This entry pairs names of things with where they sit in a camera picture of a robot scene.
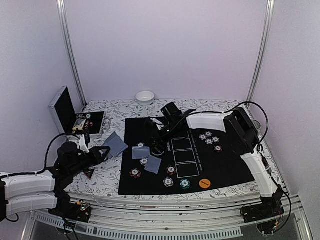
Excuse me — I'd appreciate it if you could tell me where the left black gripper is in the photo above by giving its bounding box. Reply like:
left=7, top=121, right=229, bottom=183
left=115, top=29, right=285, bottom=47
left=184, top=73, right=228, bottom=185
left=68, top=146, right=110, bottom=178

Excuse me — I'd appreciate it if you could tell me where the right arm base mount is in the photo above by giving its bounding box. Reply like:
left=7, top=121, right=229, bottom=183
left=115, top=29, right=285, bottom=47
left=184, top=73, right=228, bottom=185
left=240, top=197, right=285, bottom=223

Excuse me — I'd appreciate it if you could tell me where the green chip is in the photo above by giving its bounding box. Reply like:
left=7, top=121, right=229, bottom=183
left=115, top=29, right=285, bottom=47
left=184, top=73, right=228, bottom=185
left=180, top=179, right=191, bottom=190
left=137, top=142, right=145, bottom=147

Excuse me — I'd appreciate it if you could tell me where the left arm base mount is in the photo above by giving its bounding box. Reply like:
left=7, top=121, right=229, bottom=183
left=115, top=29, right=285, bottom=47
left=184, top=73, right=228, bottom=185
left=48, top=200, right=92, bottom=223

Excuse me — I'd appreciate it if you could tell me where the left aluminium frame post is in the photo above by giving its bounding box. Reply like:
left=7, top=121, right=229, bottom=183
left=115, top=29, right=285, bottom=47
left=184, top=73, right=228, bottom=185
left=56, top=0, right=88, bottom=108

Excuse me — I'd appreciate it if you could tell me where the blue card deck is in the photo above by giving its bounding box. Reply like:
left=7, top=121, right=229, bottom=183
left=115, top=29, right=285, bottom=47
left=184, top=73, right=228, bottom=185
left=102, top=131, right=128, bottom=159

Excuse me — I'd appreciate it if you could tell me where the aluminium frame post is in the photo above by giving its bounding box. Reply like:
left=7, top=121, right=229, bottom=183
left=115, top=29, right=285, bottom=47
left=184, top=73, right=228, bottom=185
left=56, top=0, right=88, bottom=108
left=246, top=0, right=275, bottom=102

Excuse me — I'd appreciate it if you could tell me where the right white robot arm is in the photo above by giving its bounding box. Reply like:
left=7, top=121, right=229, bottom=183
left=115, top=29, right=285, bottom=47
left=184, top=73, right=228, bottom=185
left=143, top=102, right=282, bottom=218

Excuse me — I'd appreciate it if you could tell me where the right aluminium frame post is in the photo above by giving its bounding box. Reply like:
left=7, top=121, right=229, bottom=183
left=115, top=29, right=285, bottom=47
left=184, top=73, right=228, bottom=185
left=246, top=0, right=275, bottom=102

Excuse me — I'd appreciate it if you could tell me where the orange big blind button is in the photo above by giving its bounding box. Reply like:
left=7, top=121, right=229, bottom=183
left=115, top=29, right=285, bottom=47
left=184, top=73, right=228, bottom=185
left=199, top=179, right=211, bottom=189

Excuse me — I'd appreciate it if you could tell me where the white ceramic bowl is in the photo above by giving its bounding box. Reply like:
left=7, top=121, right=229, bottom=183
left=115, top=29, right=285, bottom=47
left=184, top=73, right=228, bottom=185
left=135, top=91, right=155, bottom=106

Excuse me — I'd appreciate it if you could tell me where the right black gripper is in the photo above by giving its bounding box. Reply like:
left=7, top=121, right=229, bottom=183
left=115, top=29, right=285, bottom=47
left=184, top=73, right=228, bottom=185
left=146, top=121, right=181, bottom=147

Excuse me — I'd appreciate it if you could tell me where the red chip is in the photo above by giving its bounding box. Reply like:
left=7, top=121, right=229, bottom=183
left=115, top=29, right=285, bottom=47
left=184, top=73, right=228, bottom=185
left=129, top=168, right=142, bottom=179
left=166, top=166, right=176, bottom=176
left=214, top=145, right=223, bottom=153

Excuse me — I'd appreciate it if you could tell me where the clear dealer button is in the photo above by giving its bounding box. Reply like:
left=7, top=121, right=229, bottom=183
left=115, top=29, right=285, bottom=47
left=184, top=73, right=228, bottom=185
left=151, top=146, right=165, bottom=157

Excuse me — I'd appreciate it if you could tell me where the white chip cluster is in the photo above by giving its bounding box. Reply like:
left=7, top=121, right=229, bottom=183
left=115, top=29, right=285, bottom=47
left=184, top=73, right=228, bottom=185
left=205, top=131, right=212, bottom=138
left=212, top=137, right=220, bottom=143
left=205, top=139, right=213, bottom=145

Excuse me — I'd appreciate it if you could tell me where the black triangular marker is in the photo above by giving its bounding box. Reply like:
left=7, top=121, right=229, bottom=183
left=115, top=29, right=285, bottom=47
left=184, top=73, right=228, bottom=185
left=83, top=169, right=95, bottom=180

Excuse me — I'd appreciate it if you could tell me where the silver poker chip case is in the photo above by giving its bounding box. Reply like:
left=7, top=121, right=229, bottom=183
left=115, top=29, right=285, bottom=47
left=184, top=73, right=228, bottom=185
left=48, top=85, right=111, bottom=139

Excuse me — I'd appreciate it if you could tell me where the black poker mat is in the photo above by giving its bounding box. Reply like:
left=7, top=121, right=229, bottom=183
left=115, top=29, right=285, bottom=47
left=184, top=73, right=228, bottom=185
left=118, top=117, right=254, bottom=196

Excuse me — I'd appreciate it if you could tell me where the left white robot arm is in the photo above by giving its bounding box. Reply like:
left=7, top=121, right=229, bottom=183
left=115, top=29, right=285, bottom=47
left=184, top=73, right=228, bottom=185
left=0, top=135, right=111, bottom=221

